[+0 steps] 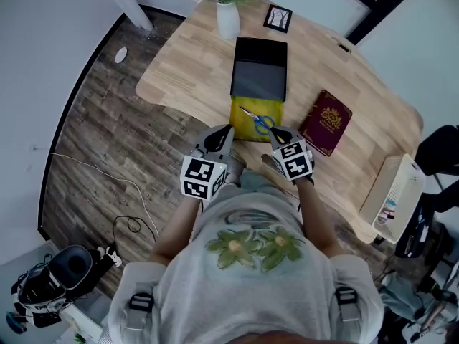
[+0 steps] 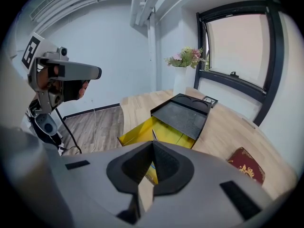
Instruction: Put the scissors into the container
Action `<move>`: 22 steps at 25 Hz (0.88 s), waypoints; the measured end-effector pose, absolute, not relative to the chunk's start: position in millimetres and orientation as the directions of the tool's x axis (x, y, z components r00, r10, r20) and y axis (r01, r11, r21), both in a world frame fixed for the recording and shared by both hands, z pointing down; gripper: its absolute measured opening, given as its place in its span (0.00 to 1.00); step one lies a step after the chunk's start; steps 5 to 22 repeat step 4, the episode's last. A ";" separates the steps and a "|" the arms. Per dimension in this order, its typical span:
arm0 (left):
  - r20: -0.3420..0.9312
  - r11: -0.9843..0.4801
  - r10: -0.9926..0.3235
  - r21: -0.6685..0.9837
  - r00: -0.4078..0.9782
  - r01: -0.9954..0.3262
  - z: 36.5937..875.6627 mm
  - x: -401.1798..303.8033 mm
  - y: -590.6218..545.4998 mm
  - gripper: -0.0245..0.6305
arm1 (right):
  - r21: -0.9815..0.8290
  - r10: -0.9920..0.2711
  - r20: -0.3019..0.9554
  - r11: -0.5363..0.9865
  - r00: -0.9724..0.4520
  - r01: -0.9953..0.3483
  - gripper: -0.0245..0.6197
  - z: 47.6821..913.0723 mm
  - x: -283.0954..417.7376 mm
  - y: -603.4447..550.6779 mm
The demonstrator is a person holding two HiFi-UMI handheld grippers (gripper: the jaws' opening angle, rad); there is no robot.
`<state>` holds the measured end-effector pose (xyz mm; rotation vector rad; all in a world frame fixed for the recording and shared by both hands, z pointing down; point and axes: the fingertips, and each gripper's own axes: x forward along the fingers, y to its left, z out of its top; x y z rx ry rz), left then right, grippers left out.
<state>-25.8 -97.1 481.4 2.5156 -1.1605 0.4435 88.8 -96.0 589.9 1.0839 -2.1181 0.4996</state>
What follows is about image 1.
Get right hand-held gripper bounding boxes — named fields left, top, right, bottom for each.
left=269, top=127, right=316, bottom=183

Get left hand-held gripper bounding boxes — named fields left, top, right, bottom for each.
left=180, top=124, right=236, bottom=202

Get blue handled scissors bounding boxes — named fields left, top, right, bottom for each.
left=239, top=105, right=276, bottom=137

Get black box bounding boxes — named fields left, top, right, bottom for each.
left=228, top=37, right=289, bottom=143

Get person's left forearm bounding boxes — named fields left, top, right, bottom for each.
left=147, top=193, right=202, bottom=264

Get person's right forearm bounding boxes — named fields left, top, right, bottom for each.
left=295, top=179, right=345, bottom=259

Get person's left leg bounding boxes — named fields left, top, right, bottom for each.
left=226, top=154, right=248, bottom=188

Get dark red book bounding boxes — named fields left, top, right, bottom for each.
left=298, top=90, right=354, bottom=157

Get person's pale blue shorts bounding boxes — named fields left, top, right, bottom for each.
left=239, top=168, right=284, bottom=196

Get white vase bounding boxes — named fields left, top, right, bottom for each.
left=216, top=1, right=241, bottom=41

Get white plastic basket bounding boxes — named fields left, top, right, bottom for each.
left=358, top=153, right=427, bottom=245

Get person's white flower shirt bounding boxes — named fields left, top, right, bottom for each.
left=107, top=184, right=385, bottom=344

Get black office chair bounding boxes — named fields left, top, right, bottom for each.
left=415, top=123, right=459, bottom=214

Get white pillar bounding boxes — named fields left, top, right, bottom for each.
left=95, top=0, right=155, bottom=32

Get black bag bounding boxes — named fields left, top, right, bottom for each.
left=394, top=191, right=449, bottom=259

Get white side table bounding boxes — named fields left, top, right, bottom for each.
left=53, top=301, right=108, bottom=344

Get desk cable port cover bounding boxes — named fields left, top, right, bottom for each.
left=331, top=34, right=355, bottom=55

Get white floor cable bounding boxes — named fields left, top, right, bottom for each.
left=48, top=151, right=160, bottom=242

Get black floor cable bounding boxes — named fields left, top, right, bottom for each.
left=107, top=215, right=158, bottom=254

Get black picture frame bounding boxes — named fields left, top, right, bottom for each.
left=262, top=4, right=294, bottom=34

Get black window frame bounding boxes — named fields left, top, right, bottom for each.
left=322, top=0, right=430, bottom=46

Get grey harness strap with buckle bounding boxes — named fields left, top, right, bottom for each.
left=333, top=285, right=361, bottom=324
left=123, top=290, right=156, bottom=333

